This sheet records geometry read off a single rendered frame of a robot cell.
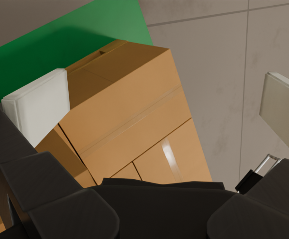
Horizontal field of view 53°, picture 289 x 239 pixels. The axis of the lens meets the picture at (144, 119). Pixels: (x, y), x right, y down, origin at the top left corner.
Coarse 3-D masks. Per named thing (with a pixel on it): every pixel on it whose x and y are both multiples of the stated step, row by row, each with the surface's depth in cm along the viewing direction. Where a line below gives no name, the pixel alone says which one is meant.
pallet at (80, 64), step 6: (114, 42) 170; (120, 42) 166; (102, 48) 169; (108, 48) 164; (114, 48) 160; (90, 54) 168; (96, 54) 168; (102, 54) 159; (84, 60) 166; (90, 60) 168; (72, 66) 163; (78, 66) 165; (72, 72) 152
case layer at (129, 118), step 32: (96, 64) 149; (128, 64) 133; (160, 64) 131; (96, 96) 119; (128, 96) 127; (160, 96) 137; (64, 128) 116; (96, 128) 124; (128, 128) 132; (160, 128) 142; (192, 128) 154; (96, 160) 128; (128, 160) 138; (160, 160) 149; (192, 160) 162
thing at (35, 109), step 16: (48, 80) 16; (64, 80) 19; (16, 96) 13; (32, 96) 14; (48, 96) 16; (64, 96) 19; (16, 112) 13; (32, 112) 14; (48, 112) 16; (64, 112) 19; (32, 128) 14; (48, 128) 16; (32, 144) 14
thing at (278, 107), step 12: (276, 72) 18; (264, 84) 18; (276, 84) 16; (288, 84) 15; (264, 96) 18; (276, 96) 16; (288, 96) 15; (264, 108) 18; (276, 108) 16; (288, 108) 15; (264, 120) 18; (276, 120) 16; (288, 120) 15; (276, 132) 16; (288, 132) 15; (288, 144) 15
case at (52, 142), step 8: (48, 136) 104; (56, 136) 102; (40, 144) 101; (48, 144) 99; (56, 144) 97; (64, 144) 96; (56, 152) 93; (64, 152) 92; (72, 152) 90; (64, 160) 88; (72, 160) 86; (80, 160) 86; (72, 168) 83; (80, 168) 82; (80, 176) 80; (88, 176) 81; (80, 184) 81; (88, 184) 82; (0, 224) 72; (0, 232) 72
